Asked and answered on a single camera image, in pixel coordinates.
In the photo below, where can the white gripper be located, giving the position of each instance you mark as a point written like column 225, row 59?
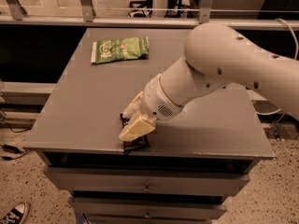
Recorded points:
column 154, row 100

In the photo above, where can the black rxbar chocolate bar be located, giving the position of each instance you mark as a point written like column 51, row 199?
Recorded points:
column 138, row 144

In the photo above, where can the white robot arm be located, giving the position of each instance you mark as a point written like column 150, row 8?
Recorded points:
column 214, row 56

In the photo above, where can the green jalapeno chip bag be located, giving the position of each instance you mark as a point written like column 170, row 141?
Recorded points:
column 119, row 49

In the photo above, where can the top grey drawer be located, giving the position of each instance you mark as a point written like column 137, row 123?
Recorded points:
column 146, row 182

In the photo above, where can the grey drawer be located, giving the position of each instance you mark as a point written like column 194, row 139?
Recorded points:
column 146, row 182
column 146, row 209

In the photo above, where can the grey drawer cabinet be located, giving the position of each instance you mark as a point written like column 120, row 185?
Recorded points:
column 193, row 161

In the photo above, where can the black office chair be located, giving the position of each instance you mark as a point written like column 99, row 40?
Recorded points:
column 140, row 9

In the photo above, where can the black and white sneaker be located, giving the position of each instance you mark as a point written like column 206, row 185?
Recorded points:
column 17, row 215

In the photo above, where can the metal railing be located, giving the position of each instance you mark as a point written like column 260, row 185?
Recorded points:
column 240, row 14

